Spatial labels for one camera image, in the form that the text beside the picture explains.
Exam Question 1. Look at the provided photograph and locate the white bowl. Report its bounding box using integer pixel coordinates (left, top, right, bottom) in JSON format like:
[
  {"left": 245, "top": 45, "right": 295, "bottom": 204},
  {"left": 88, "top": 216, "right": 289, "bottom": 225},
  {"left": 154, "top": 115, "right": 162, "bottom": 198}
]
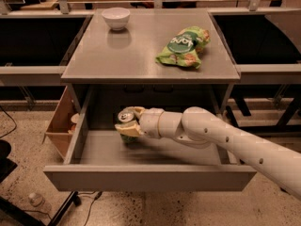
[{"left": 102, "top": 8, "right": 131, "bottom": 30}]

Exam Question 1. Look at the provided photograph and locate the grey cabinet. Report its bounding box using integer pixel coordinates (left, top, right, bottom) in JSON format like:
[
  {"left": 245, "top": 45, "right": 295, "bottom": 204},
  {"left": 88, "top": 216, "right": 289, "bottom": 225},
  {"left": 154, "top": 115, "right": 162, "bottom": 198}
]
[{"left": 61, "top": 8, "right": 240, "bottom": 109}]

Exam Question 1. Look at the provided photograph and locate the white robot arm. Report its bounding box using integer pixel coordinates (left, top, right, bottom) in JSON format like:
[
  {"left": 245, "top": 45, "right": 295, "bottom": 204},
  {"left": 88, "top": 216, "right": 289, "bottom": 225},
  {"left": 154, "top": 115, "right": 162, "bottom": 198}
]
[{"left": 115, "top": 106, "right": 301, "bottom": 198}]

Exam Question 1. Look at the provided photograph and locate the clear plastic bottle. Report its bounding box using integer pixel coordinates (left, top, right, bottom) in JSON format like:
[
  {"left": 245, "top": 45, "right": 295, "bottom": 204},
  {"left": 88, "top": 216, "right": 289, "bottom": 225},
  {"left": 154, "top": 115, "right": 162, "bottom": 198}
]
[{"left": 25, "top": 192, "right": 52, "bottom": 217}]

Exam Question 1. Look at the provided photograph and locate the black chair base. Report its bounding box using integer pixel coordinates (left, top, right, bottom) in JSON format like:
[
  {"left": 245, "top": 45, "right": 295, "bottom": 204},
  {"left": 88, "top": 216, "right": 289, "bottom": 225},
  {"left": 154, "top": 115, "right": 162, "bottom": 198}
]
[{"left": 0, "top": 139, "right": 82, "bottom": 226}]

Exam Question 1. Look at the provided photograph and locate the grey open top drawer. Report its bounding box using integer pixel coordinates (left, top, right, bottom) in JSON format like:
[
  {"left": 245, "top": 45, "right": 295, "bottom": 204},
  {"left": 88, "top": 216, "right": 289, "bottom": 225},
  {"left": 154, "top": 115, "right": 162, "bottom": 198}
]
[{"left": 44, "top": 85, "right": 256, "bottom": 192}]

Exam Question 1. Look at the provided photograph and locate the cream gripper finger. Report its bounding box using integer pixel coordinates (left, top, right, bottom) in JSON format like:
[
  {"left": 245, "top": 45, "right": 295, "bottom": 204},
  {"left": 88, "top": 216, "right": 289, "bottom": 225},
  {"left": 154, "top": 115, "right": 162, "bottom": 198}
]
[
  {"left": 115, "top": 121, "right": 143, "bottom": 137},
  {"left": 127, "top": 106, "right": 146, "bottom": 119}
]

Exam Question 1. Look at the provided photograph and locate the black cable on floor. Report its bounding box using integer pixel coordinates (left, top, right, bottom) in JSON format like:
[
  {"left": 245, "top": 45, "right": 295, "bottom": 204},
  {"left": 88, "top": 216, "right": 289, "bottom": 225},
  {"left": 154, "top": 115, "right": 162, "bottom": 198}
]
[{"left": 78, "top": 190, "right": 103, "bottom": 226}]

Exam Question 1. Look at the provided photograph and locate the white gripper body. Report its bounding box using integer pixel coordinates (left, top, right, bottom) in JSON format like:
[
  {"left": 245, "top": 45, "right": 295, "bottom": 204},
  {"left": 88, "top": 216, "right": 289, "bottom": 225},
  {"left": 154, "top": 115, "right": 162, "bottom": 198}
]
[{"left": 139, "top": 108, "right": 164, "bottom": 138}]

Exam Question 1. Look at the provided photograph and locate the brown cardboard box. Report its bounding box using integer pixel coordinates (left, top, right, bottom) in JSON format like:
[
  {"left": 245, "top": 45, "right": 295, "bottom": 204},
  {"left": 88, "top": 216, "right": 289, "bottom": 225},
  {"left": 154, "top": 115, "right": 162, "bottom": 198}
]
[{"left": 45, "top": 89, "right": 77, "bottom": 158}]

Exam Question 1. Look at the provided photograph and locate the green chip bag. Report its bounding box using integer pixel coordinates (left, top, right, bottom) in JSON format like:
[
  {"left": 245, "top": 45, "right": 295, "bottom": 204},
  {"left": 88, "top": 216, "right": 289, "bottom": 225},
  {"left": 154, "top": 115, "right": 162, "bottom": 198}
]
[{"left": 155, "top": 26, "right": 210, "bottom": 69}]

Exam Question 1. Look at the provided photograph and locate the green soda can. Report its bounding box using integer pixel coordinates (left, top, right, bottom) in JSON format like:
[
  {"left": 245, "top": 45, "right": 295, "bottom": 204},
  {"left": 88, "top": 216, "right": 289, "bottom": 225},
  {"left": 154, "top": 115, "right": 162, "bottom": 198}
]
[{"left": 117, "top": 109, "right": 136, "bottom": 144}]

